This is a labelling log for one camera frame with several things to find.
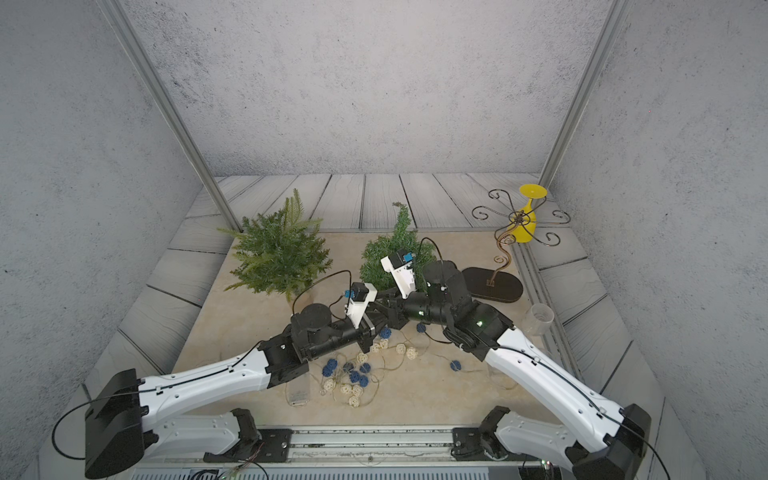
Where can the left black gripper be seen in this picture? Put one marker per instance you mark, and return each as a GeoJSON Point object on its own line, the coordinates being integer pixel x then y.
{"type": "Point", "coordinates": [365, 331]}

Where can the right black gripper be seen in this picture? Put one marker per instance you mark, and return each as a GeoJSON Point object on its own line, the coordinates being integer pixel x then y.
{"type": "Point", "coordinates": [403, 304]}

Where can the small christmas tree wooden base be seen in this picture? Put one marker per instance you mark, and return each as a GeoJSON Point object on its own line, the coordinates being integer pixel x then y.
{"type": "Point", "coordinates": [402, 238]}

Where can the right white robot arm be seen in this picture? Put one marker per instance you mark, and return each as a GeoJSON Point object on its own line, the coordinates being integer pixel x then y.
{"type": "Point", "coordinates": [595, 438]}

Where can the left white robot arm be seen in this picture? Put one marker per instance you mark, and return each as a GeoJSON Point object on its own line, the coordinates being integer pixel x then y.
{"type": "Point", "coordinates": [123, 424]}

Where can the left fern tree wooden base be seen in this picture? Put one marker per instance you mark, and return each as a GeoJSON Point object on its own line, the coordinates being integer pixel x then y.
{"type": "Point", "coordinates": [281, 252]}

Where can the beige table mat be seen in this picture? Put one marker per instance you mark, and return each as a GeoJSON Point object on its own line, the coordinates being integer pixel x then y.
{"type": "Point", "coordinates": [416, 379]}

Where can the clear battery box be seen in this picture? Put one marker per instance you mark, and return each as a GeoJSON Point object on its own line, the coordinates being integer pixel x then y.
{"type": "Point", "coordinates": [299, 390]}

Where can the clear plastic wine glass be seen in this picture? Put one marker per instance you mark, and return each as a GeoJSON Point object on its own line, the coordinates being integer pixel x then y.
{"type": "Point", "coordinates": [538, 320]}

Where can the yellow plastic goblet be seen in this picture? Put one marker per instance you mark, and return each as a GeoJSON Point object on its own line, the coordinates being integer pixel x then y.
{"type": "Point", "coordinates": [523, 223]}

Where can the black scroll wire stand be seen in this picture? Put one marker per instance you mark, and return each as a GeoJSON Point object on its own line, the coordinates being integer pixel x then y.
{"type": "Point", "coordinates": [497, 284]}

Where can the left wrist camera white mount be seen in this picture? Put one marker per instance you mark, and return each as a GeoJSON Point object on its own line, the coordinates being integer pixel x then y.
{"type": "Point", "coordinates": [359, 296]}

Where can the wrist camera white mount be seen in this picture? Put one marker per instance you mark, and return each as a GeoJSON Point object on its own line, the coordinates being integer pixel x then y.
{"type": "Point", "coordinates": [359, 296]}
{"type": "Point", "coordinates": [400, 266]}

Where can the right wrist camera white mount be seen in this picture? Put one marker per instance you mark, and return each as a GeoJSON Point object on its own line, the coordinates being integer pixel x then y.
{"type": "Point", "coordinates": [400, 266]}

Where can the aluminium front rail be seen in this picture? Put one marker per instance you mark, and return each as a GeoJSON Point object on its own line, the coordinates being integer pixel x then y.
{"type": "Point", "coordinates": [372, 447]}

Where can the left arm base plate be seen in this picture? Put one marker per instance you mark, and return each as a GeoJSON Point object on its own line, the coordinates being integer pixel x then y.
{"type": "Point", "coordinates": [266, 445]}

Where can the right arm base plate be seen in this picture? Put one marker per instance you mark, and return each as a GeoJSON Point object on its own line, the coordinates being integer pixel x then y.
{"type": "Point", "coordinates": [474, 444]}

